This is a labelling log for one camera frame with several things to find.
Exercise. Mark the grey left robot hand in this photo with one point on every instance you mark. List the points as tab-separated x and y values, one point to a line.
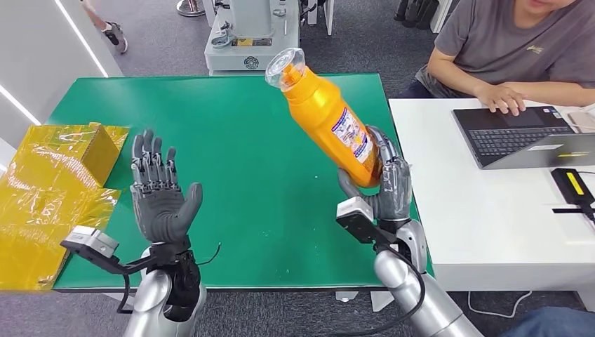
160	209

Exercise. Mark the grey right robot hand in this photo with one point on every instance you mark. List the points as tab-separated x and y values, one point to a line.
395	195

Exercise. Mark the orange bottle with clear cap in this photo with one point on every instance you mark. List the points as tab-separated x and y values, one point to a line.
321	111

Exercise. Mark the person's left forearm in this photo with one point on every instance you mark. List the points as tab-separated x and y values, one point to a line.
558	93

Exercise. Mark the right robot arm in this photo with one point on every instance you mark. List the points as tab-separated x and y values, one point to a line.
441	316

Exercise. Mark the person's right forearm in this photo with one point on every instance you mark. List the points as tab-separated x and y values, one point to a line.
453	79

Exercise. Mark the white desk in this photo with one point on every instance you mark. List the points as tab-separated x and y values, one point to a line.
488	223

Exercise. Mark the green table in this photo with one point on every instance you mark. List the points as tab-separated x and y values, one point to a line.
255	186

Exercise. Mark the yellow film-wrapped cardboard box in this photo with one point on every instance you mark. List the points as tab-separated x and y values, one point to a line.
42	200

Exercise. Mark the dark grey laptop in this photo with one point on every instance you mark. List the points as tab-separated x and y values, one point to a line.
511	139

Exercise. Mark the person's right hand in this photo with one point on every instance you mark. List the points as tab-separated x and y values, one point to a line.
499	98

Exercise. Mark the black device with yellow label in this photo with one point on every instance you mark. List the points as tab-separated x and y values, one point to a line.
565	186

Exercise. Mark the person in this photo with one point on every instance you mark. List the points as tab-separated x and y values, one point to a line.
502	42
116	37

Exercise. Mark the black bags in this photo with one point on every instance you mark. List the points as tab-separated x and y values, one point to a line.
416	14

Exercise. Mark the grey robot stand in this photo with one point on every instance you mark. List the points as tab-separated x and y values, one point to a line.
253	51

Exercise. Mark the white cabinet panel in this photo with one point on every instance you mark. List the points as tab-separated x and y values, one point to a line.
329	18

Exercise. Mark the pale paper stack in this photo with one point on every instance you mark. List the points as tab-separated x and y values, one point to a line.
581	118

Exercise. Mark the metal stanchion base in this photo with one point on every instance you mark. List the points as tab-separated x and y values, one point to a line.
190	9

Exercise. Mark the person's leg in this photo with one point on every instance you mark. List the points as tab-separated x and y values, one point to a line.
553	325

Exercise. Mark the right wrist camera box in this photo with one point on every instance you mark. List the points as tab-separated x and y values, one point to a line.
353	207

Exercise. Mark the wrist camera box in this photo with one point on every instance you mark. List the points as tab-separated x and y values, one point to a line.
90	239
353	207

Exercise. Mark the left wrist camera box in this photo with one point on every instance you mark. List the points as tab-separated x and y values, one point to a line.
90	239

